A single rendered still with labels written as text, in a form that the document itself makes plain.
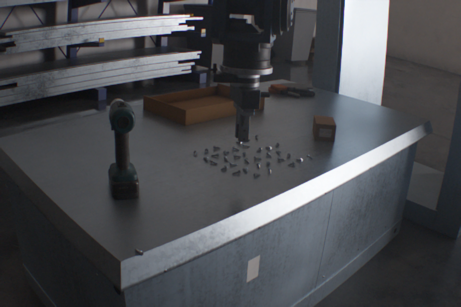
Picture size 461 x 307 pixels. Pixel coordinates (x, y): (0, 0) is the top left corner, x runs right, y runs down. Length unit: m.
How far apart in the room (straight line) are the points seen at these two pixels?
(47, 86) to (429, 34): 8.60
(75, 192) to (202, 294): 0.43
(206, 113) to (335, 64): 1.17
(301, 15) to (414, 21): 4.24
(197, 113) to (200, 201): 0.65
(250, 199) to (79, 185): 0.46
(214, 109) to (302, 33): 5.84
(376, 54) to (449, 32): 7.54
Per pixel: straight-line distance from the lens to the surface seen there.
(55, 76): 4.75
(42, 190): 1.23
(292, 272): 1.54
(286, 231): 1.39
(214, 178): 1.27
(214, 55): 6.26
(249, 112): 1.20
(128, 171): 1.14
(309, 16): 7.61
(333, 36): 2.73
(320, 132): 1.64
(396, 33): 11.19
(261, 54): 1.17
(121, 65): 5.09
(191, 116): 1.72
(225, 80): 1.19
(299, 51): 7.60
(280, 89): 2.29
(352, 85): 2.92
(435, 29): 10.75
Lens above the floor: 1.16
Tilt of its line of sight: 20 degrees down
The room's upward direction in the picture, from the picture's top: 3 degrees clockwise
